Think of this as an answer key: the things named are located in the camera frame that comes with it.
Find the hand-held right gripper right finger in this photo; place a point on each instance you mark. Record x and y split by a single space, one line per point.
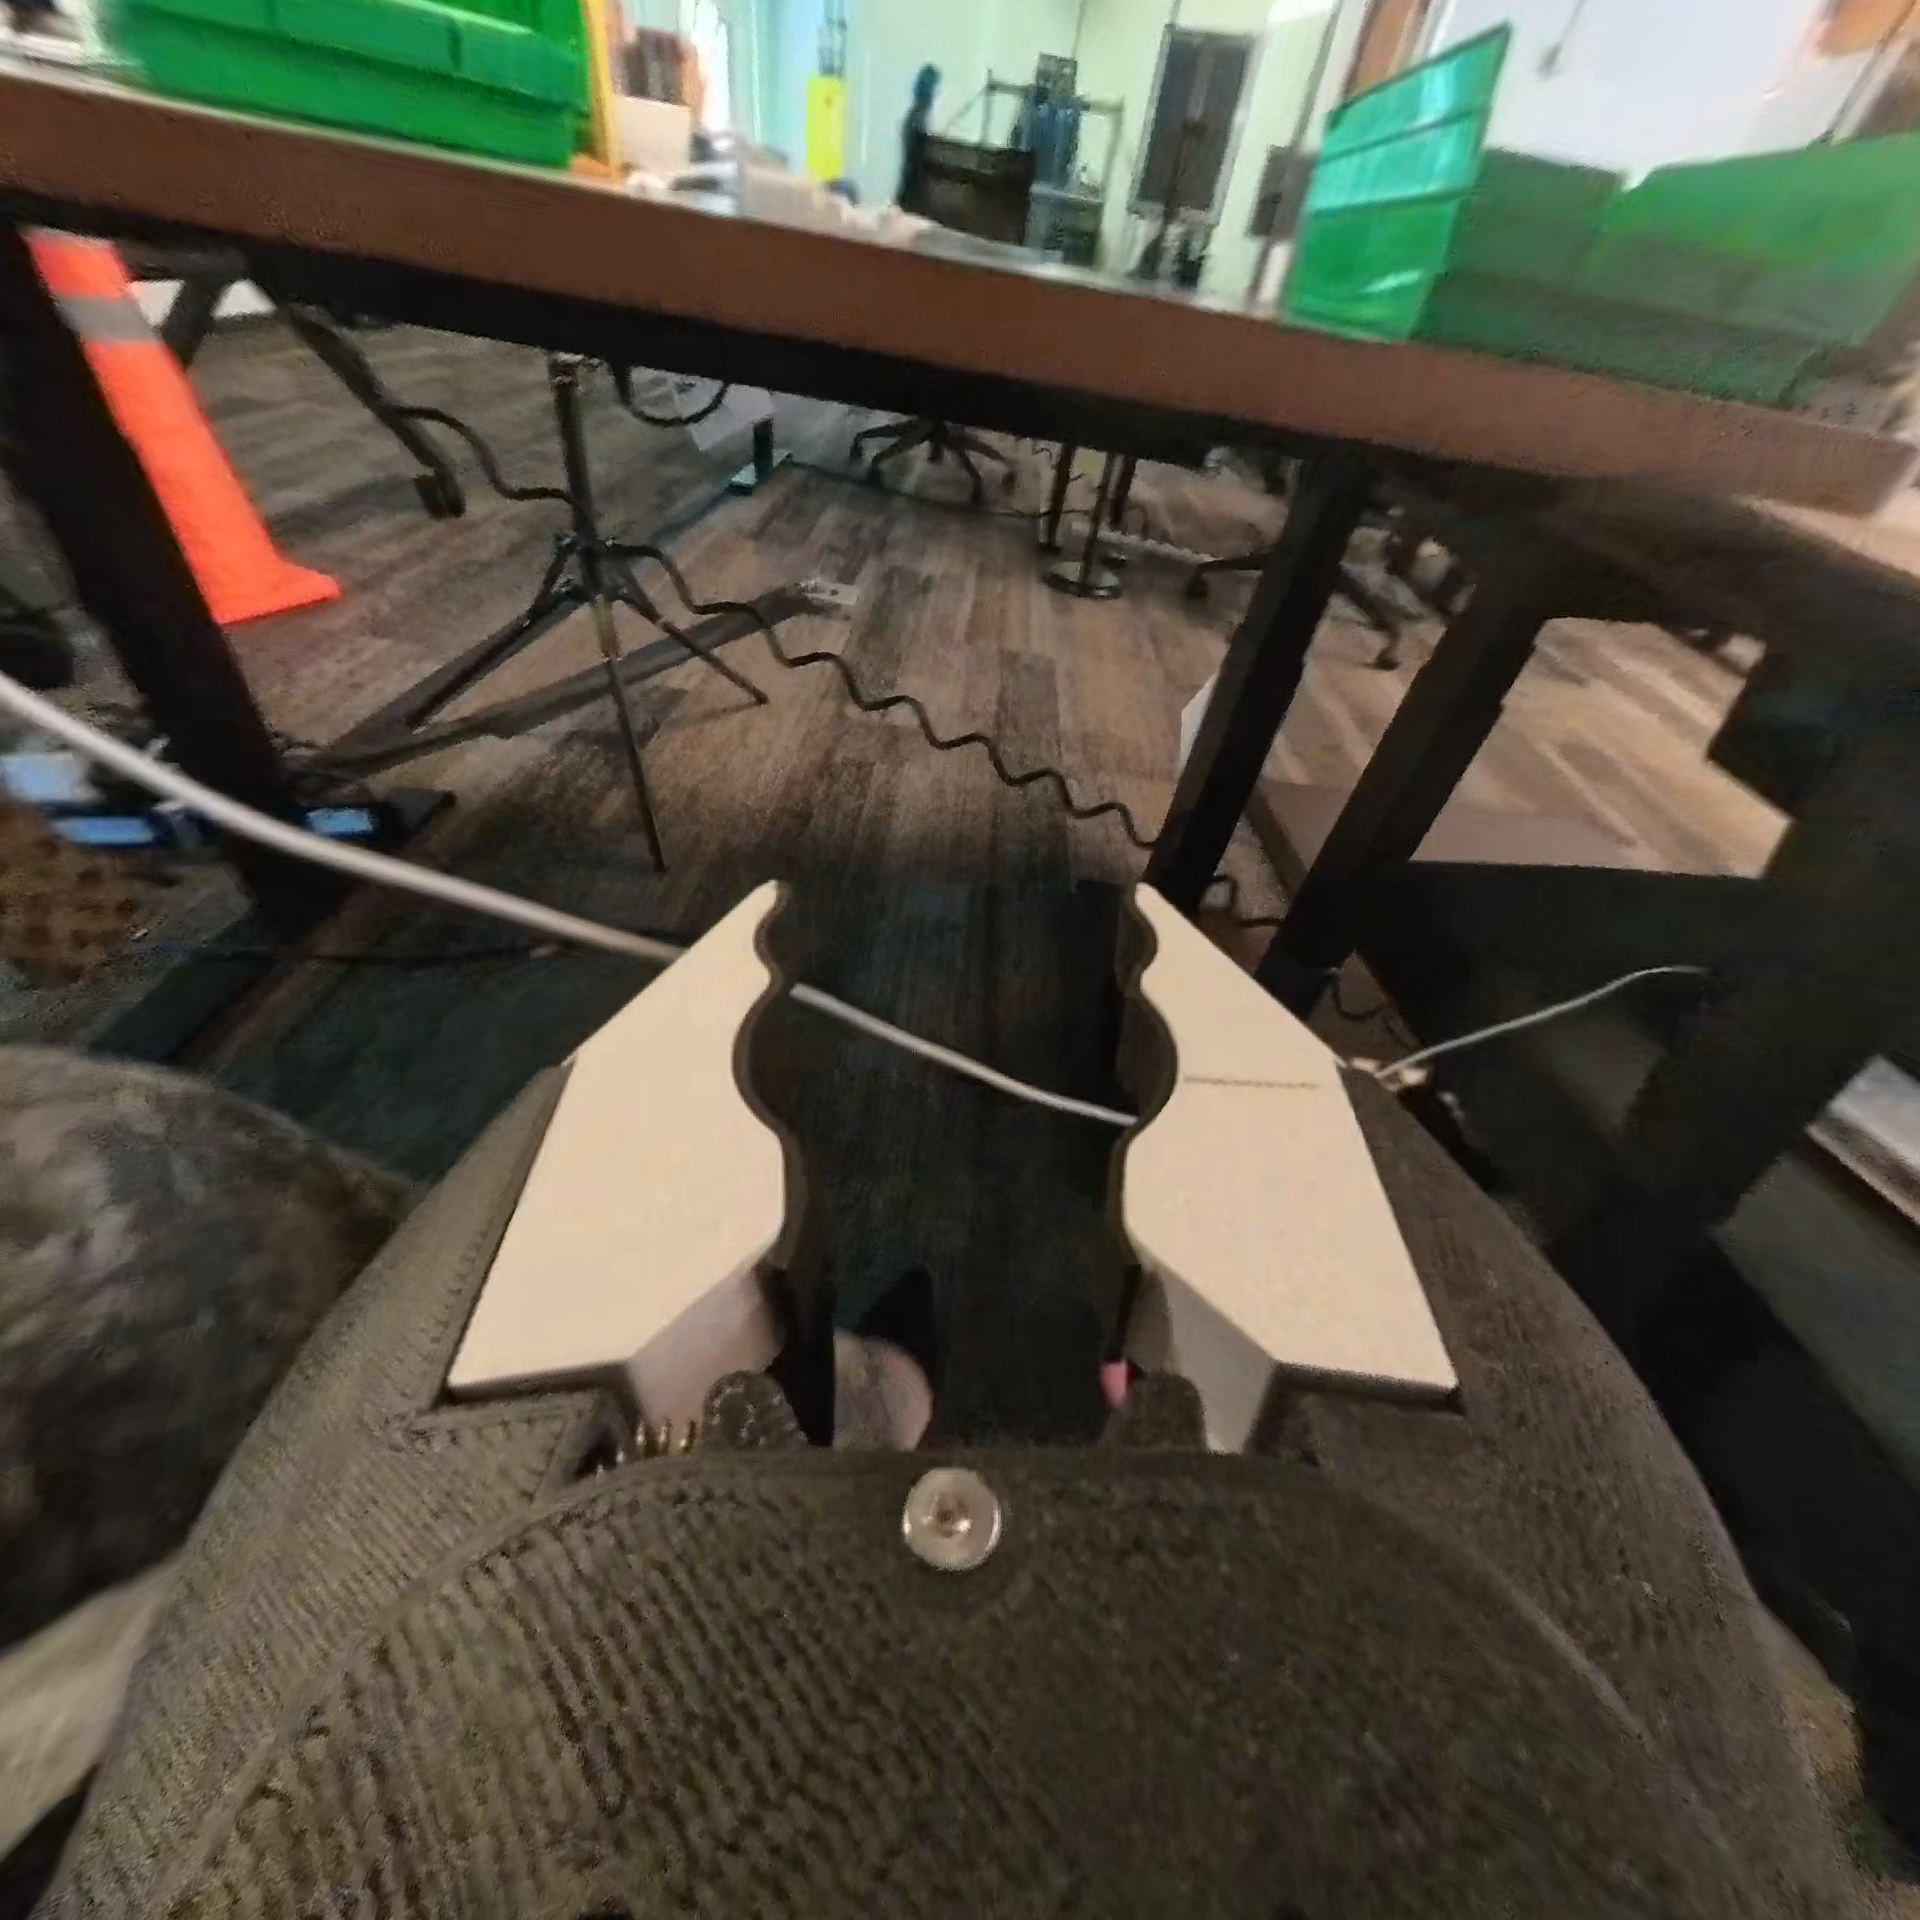
1277 1201

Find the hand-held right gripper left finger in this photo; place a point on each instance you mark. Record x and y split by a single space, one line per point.
630 1185

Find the camouflage trouser leg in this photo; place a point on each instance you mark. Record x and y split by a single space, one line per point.
166 1275

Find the black light stand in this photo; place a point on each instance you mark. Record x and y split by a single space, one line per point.
578 585

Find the office chair base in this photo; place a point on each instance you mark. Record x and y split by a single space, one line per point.
931 451

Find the orange traffic cone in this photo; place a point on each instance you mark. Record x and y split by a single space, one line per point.
166 451

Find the table with black legs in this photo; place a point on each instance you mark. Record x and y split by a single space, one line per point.
902 306

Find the stacked green plastic bins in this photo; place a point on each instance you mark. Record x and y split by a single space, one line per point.
1650 255

